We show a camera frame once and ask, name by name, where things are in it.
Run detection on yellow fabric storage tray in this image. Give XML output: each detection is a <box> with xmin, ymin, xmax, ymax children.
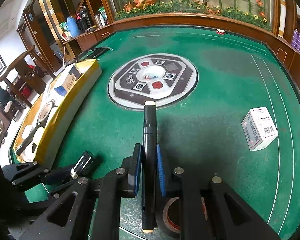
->
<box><xmin>13</xmin><ymin>59</ymin><xmax>102</xmax><ymax>168</ymax></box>

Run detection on purple spray bottles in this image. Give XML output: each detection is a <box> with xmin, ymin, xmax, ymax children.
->
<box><xmin>291</xmin><ymin>29</ymin><xmax>300</xmax><ymax>52</ymax></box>

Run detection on blue thermos jug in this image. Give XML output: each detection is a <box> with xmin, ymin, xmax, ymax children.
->
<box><xmin>65</xmin><ymin>16</ymin><xmax>81</xmax><ymax>38</ymax></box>

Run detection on small red white object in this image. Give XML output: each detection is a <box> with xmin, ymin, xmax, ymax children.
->
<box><xmin>216</xmin><ymin>29</ymin><xmax>225</xmax><ymax>35</ymax></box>

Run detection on black eyeglasses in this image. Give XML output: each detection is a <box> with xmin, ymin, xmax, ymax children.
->
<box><xmin>77</xmin><ymin>47</ymin><xmax>113</xmax><ymax>61</ymax></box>

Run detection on small white printed box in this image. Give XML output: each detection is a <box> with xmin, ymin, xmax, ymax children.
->
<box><xmin>241</xmin><ymin>107</ymin><xmax>278</xmax><ymax>151</ymax></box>

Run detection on black tube with gold band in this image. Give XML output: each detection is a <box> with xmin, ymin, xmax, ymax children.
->
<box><xmin>70</xmin><ymin>151</ymin><xmax>96</xmax><ymax>180</ymax></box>

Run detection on black marker with cream cap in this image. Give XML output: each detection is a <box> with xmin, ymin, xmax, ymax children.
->
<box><xmin>142</xmin><ymin>101</ymin><xmax>157</xmax><ymax>233</ymax></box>

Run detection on small white blue box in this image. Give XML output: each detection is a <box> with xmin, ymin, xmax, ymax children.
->
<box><xmin>54</xmin><ymin>86</ymin><xmax>68</xmax><ymax>96</ymax></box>

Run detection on round mahjong table control panel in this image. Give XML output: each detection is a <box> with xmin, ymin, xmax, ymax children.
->
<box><xmin>108</xmin><ymin>53</ymin><xmax>198</xmax><ymax>111</ymax></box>

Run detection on seated person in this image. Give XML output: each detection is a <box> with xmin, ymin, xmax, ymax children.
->
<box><xmin>0</xmin><ymin>86</ymin><xmax>19</xmax><ymax>109</ymax></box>

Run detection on black tape roll red core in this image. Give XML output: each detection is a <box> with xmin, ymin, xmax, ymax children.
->
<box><xmin>156</xmin><ymin>197</ymin><xmax>210</xmax><ymax>239</ymax></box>

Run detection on black tape roll white core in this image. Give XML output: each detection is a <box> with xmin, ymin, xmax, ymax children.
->
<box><xmin>37</xmin><ymin>100</ymin><xmax>55</xmax><ymax>124</ymax></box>

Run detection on wooden chair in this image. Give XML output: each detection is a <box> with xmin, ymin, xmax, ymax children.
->
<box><xmin>0</xmin><ymin>46</ymin><xmax>56</xmax><ymax>108</ymax></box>

